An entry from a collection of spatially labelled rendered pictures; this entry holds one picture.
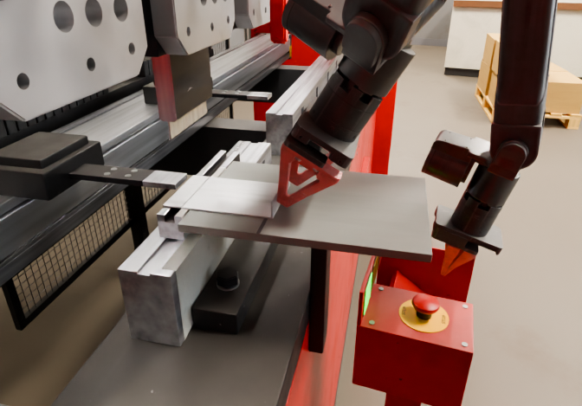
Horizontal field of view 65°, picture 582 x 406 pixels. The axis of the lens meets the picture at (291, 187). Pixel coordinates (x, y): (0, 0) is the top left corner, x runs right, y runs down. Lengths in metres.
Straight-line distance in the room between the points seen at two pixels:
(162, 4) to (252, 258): 0.33
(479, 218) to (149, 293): 0.46
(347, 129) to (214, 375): 0.28
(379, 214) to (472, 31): 5.72
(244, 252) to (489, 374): 1.31
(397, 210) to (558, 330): 1.60
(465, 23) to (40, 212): 5.79
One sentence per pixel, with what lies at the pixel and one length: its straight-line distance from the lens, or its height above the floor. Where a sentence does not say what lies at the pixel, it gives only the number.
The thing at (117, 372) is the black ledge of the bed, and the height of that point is 0.87.
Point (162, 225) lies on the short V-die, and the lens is 0.53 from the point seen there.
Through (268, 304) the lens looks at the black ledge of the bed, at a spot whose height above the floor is 0.88.
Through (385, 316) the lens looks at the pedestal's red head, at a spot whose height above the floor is 0.78.
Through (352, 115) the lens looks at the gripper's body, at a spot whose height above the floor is 1.12.
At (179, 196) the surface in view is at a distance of 0.55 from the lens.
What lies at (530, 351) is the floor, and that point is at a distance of 1.94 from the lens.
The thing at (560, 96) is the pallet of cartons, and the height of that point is 0.27.
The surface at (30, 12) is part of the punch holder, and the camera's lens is 0.28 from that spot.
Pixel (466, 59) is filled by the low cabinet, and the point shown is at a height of 0.22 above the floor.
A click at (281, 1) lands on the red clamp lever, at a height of 1.21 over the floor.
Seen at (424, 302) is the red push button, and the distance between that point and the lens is 0.70.
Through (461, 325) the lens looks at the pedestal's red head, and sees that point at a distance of 0.73.
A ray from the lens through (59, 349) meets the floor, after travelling 1.94.
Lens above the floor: 1.25
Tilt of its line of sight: 26 degrees down
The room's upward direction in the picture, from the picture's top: straight up
